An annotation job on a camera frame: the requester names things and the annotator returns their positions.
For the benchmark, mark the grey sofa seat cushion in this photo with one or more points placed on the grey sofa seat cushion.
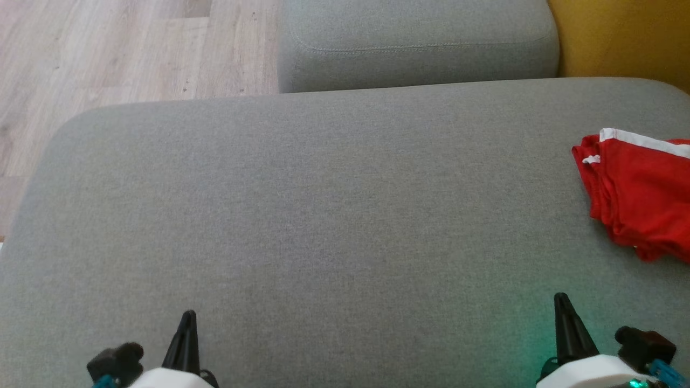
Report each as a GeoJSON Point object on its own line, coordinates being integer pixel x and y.
{"type": "Point", "coordinates": [420, 32]}

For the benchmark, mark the large grey sofa ottoman cushion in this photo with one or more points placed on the large grey sofa ottoman cushion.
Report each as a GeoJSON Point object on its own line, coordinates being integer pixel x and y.
{"type": "Point", "coordinates": [323, 215]}

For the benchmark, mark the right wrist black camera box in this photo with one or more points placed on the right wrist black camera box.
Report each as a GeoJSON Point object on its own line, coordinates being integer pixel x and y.
{"type": "Point", "coordinates": [644, 345]}

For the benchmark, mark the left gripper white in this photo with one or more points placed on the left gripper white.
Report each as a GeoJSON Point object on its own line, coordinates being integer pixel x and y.
{"type": "Point", "coordinates": [172, 380]}

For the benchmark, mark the yellow sofa back cushion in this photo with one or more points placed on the yellow sofa back cushion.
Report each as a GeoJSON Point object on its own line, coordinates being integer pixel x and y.
{"type": "Point", "coordinates": [620, 37]}

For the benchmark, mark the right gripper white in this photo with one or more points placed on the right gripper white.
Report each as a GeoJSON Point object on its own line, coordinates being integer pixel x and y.
{"type": "Point", "coordinates": [587, 374]}

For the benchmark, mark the red shorts with white trim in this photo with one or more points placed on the red shorts with white trim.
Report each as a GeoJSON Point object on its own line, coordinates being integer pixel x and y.
{"type": "Point", "coordinates": [647, 183]}

